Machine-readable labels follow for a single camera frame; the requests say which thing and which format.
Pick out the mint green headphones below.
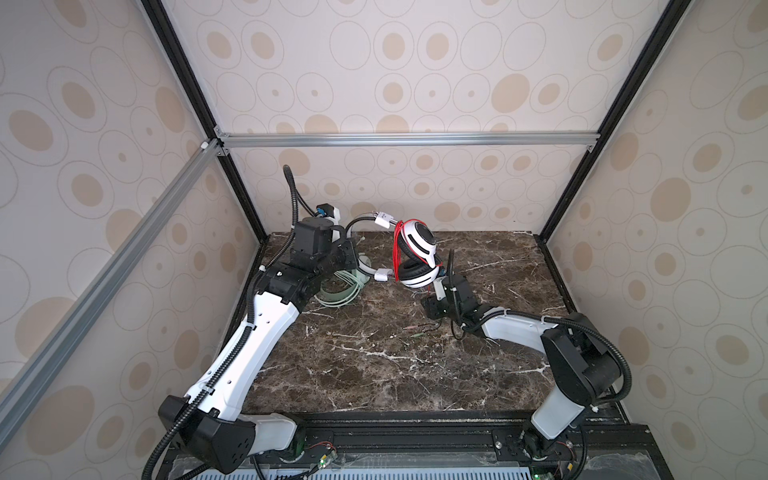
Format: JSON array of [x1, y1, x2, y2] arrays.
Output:
[[315, 254, 374, 308]]

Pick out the black white headphones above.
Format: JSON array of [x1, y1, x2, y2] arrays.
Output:
[[345, 212, 442, 290]]

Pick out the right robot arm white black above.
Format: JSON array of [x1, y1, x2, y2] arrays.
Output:
[[422, 251, 633, 450]]

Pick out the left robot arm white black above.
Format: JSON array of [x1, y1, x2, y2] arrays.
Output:
[[142, 166, 359, 479]]

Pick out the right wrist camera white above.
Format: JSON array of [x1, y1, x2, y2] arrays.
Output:
[[432, 275, 446, 302]]

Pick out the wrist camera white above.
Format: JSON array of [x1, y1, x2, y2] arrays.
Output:
[[316, 203, 341, 225], [432, 275, 446, 302]]

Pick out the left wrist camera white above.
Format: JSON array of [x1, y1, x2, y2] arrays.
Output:
[[316, 203, 341, 225]]

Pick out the silver aluminium rail back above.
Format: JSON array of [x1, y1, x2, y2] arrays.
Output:
[[205, 130, 600, 149]]

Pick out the silver aluminium rail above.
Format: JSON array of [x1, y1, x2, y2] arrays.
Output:
[[205, 130, 600, 149], [1, 138, 221, 449]]

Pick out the black corner frame post left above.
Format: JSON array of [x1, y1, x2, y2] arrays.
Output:
[[139, 0, 268, 243]]

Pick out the black corner frame post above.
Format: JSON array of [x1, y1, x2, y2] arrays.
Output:
[[537, 0, 693, 245], [139, 0, 268, 243]]

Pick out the silver aluminium rail left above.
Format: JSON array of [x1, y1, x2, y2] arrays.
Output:
[[1, 138, 221, 449]]

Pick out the black corner frame post right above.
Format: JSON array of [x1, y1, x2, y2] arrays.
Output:
[[537, 0, 693, 245]]

